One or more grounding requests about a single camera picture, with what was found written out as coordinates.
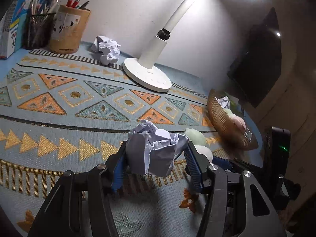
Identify white paper ball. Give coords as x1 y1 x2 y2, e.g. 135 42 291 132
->
126 120 189 177

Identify white blue plush toy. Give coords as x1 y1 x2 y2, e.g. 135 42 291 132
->
195 145 213 163

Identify pale green plush toy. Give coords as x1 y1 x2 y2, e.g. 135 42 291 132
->
184 128 207 146

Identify brown ribbed glass bowl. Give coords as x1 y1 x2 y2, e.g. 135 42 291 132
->
207 89 259 150

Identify pink plush toy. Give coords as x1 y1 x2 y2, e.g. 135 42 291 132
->
229 114 246 132

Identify crumpled papers in bowl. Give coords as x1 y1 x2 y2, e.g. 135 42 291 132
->
217 96 230 109

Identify patterned blue table cloth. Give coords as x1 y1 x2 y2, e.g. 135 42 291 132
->
0 40 262 237

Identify white desk lamp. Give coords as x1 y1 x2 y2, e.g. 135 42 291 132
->
121 0 268 93

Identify crumpled paper near lamp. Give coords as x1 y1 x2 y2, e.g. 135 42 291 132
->
90 35 121 65

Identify brown cardboard pen holder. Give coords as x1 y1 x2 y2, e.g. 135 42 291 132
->
49 5 91 54

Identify black mesh pen holder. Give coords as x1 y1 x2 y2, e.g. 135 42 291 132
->
23 13 55 50

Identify blue study book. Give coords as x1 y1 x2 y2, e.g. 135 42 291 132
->
1 0 44 59

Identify black tracking camera box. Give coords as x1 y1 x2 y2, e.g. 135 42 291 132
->
262 126 291 177

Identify black wall television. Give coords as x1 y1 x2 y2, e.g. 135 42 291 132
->
227 8 282 108

